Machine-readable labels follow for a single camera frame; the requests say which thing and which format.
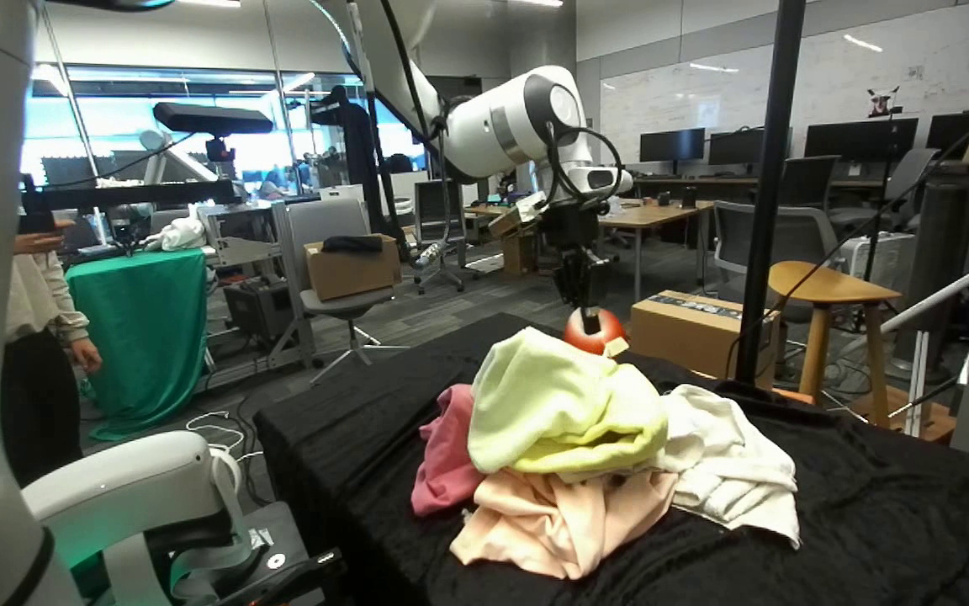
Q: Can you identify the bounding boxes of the silver metal rod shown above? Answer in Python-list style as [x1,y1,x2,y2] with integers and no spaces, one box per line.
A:
[875,254,969,341]

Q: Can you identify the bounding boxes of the green cloth covered table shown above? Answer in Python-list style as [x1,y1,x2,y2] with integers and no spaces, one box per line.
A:
[62,246,210,446]

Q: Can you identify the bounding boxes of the long wooden desk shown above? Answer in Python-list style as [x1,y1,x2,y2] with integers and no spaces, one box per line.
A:
[595,199,717,302]

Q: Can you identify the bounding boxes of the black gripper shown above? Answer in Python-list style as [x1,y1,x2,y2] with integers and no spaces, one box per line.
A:
[538,197,615,325]

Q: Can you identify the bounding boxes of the wooden stool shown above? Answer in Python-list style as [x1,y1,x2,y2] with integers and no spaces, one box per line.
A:
[762,255,906,407]

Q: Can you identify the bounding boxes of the small cardboard box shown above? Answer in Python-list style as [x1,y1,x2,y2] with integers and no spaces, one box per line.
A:
[301,233,403,302]

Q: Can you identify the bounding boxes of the black computer monitor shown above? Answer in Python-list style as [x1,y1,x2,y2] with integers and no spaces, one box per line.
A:
[706,125,779,167]
[634,125,709,167]
[801,114,919,164]
[925,106,969,156]

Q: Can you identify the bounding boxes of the pale green t-shirt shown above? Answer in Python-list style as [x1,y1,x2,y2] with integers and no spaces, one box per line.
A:
[463,325,645,479]

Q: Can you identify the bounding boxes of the pink t-shirt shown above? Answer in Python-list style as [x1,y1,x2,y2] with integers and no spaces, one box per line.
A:
[407,380,484,523]

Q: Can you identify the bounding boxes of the person in beige sweater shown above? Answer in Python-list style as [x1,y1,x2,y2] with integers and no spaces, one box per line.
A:
[0,212,105,485]

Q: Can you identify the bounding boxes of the black drone figure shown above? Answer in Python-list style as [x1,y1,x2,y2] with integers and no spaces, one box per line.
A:
[864,83,906,123]

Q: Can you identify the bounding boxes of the dark tall cylinder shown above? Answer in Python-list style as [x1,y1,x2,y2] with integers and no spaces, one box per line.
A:
[907,158,969,310]

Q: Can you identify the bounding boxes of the large printed cardboard box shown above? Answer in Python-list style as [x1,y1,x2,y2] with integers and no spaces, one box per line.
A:
[624,286,779,384]

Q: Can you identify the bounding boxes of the white crumpled object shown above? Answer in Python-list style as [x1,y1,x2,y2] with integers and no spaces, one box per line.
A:
[141,212,210,255]

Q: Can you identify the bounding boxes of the black vertical pole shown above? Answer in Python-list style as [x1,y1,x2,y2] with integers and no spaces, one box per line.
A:
[734,0,814,391]

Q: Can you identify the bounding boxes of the peach t-shirt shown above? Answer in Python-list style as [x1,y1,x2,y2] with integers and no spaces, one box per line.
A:
[447,464,678,586]

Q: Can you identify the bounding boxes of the black camera on stand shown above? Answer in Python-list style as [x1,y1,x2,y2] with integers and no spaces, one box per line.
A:
[146,99,279,172]

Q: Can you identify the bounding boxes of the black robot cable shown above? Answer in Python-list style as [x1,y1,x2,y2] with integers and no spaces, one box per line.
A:
[375,0,628,207]

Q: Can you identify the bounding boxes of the grey office chair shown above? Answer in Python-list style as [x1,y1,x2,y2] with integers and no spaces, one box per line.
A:
[273,199,401,364]

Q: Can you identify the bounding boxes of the red toy radish green leaves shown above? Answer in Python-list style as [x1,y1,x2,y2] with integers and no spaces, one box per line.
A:
[562,302,632,362]

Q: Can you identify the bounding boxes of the white crumpled towel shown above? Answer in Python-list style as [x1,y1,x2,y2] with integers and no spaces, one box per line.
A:
[656,380,802,554]

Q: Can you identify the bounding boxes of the black velvet tablecloth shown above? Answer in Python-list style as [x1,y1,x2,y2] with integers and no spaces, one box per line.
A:
[251,314,969,606]

